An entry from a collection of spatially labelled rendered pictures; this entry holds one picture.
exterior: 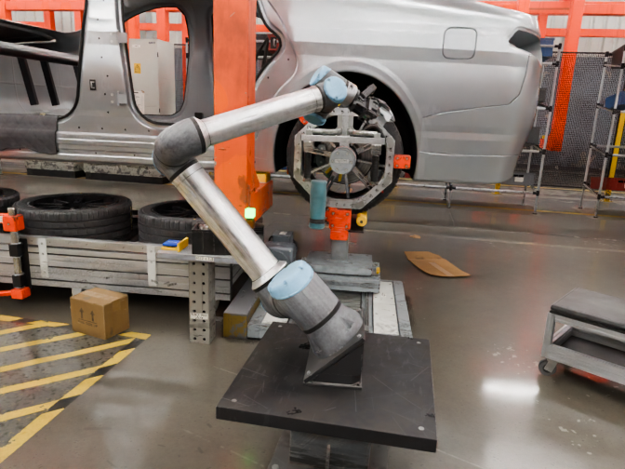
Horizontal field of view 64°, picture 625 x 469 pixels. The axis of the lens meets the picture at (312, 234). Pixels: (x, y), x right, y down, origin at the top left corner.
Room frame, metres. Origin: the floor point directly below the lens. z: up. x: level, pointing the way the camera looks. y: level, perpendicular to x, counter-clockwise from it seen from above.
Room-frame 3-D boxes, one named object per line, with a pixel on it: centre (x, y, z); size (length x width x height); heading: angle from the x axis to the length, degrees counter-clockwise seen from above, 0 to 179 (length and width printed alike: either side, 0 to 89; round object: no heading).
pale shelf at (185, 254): (2.25, 0.48, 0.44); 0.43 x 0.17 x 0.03; 84
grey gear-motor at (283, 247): (2.71, 0.16, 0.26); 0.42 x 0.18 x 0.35; 174
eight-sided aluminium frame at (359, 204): (2.78, -0.15, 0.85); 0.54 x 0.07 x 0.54; 84
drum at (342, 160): (2.70, -0.15, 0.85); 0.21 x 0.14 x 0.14; 174
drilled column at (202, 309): (2.25, 0.51, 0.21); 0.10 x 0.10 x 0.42; 84
